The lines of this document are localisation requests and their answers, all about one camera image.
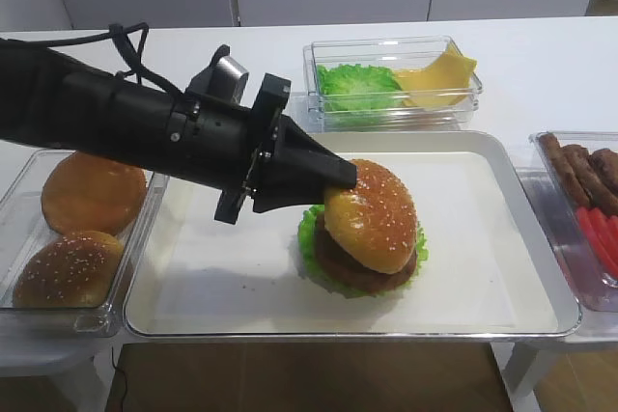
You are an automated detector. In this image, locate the plain orange bottom bun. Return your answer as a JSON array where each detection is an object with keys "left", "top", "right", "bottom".
[{"left": 41, "top": 151, "right": 147, "bottom": 235}]

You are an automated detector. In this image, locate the clear patty tomato container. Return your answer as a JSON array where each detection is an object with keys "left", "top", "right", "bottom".
[{"left": 520, "top": 132, "right": 617, "bottom": 313}]

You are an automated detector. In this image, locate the white serving tray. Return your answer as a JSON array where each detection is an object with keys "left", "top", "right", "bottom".
[{"left": 124, "top": 131, "right": 581, "bottom": 339}]

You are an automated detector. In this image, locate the clear plastic bun container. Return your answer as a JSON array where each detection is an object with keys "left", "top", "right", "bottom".
[{"left": 1, "top": 150, "right": 170, "bottom": 338}]

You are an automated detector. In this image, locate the green lettuce leaf in container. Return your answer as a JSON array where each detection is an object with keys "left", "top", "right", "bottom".
[{"left": 317, "top": 64, "right": 402, "bottom": 112}]

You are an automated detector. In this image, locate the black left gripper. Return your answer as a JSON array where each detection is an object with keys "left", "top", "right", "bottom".
[{"left": 167, "top": 44, "right": 357, "bottom": 225}]

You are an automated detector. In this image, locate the sesame bun top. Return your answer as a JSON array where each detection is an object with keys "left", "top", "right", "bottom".
[{"left": 323, "top": 159, "right": 418, "bottom": 274}]

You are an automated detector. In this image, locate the red tomato slice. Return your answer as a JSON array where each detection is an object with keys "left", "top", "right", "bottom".
[
  {"left": 588, "top": 208, "right": 617, "bottom": 264},
  {"left": 576, "top": 207, "right": 617, "bottom": 280}
]

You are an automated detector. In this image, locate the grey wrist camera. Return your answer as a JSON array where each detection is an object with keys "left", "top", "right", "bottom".
[{"left": 209, "top": 55, "right": 249, "bottom": 104}]

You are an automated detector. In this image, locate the white table leg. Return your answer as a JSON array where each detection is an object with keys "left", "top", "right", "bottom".
[{"left": 490, "top": 342, "right": 558, "bottom": 412}]

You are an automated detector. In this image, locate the sesame bun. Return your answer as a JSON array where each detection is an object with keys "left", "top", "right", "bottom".
[
  {"left": 323, "top": 159, "right": 418, "bottom": 274},
  {"left": 13, "top": 231, "right": 124, "bottom": 309}
]

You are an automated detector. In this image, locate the thin black cable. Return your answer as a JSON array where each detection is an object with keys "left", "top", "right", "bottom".
[{"left": 110, "top": 345, "right": 128, "bottom": 412}]

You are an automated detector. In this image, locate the green lettuce on tray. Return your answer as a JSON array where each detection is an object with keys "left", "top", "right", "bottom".
[{"left": 297, "top": 205, "right": 430, "bottom": 298}]

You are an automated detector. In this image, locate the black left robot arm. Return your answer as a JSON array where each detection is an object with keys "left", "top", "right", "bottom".
[{"left": 1, "top": 24, "right": 357, "bottom": 224}]

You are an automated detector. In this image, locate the sesame bun left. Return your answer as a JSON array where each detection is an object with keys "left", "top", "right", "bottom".
[{"left": 13, "top": 231, "right": 124, "bottom": 309}]

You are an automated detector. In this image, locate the brown meat patty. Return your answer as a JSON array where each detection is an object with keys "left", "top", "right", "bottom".
[
  {"left": 539, "top": 133, "right": 591, "bottom": 208},
  {"left": 588, "top": 148, "right": 618, "bottom": 195},
  {"left": 562, "top": 144, "right": 617, "bottom": 216}
]

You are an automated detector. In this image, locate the clear lettuce cheese container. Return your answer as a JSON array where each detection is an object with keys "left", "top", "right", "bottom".
[{"left": 295, "top": 36, "right": 483, "bottom": 132}]

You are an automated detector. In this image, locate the yellow cheese slice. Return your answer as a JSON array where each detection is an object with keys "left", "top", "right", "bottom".
[{"left": 394, "top": 44, "right": 477, "bottom": 109}]

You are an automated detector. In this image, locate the brown patty on tray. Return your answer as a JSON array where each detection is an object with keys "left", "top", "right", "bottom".
[{"left": 303, "top": 211, "right": 429, "bottom": 296}]

